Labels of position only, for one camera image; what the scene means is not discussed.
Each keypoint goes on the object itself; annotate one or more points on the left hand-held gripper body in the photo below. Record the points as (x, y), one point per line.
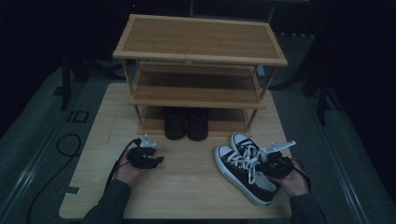
(138, 158)

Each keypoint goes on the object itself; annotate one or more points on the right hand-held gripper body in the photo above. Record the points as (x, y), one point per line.
(278, 166)

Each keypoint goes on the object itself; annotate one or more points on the black mesh sneaker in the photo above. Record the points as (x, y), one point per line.
(175, 126)

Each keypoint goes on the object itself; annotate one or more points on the black white canvas sneaker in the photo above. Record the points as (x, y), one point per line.
(241, 138)
(222, 153)

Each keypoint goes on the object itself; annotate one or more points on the black leather shoe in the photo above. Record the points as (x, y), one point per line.
(198, 126)

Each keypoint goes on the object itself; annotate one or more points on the wooden shoe rack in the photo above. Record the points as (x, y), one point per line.
(199, 37)

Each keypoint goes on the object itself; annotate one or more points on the person's left hand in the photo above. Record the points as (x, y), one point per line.
(127, 172)

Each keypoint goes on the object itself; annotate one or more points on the person's right hand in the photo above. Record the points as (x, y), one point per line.
(294, 185)

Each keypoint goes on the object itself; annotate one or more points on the black metal stand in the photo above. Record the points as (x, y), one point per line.
(322, 99)
(65, 87)

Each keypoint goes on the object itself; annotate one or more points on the black tripod legs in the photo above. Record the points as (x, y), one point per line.
(102, 70)

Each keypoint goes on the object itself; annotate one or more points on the grey stand foot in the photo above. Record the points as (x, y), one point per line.
(261, 72)

